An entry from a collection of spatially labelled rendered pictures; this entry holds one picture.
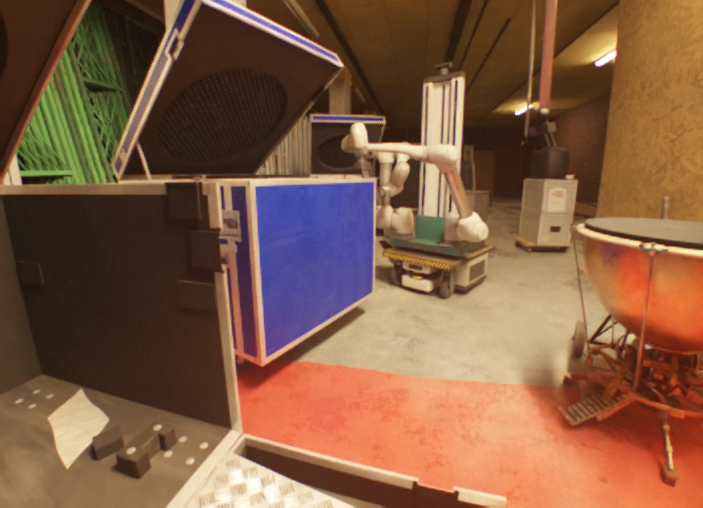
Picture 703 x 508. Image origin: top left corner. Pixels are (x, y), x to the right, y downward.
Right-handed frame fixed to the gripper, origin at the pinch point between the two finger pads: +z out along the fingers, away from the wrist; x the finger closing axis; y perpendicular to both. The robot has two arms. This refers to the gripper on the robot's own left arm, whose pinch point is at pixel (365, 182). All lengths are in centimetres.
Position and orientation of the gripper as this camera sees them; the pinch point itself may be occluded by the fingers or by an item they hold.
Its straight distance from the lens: 216.5
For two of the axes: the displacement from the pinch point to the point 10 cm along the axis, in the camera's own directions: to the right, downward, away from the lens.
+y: -8.3, 0.6, 5.5
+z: 1.5, 9.8, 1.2
